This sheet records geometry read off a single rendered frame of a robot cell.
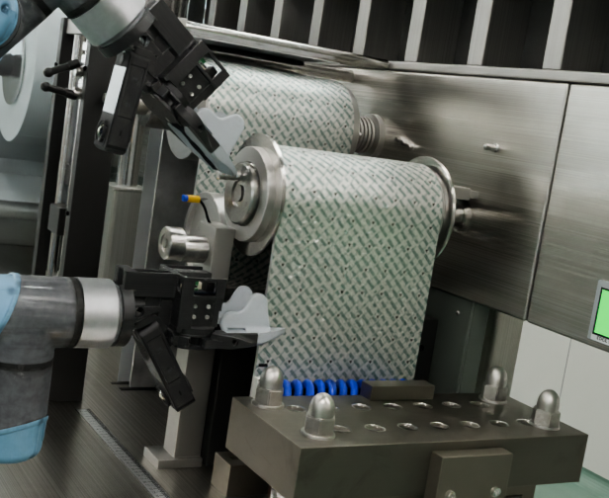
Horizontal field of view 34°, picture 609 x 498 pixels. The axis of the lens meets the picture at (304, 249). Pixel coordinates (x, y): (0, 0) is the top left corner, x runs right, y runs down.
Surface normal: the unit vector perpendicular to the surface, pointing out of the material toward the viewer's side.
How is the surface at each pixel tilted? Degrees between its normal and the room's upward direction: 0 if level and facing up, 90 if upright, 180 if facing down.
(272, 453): 90
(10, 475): 0
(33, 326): 90
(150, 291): 90
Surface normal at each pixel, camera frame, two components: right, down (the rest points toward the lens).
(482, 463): 0.49, 0.19
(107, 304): 0.50, -0.30
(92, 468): 0.15, -0.98
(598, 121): -0.86, -0.06
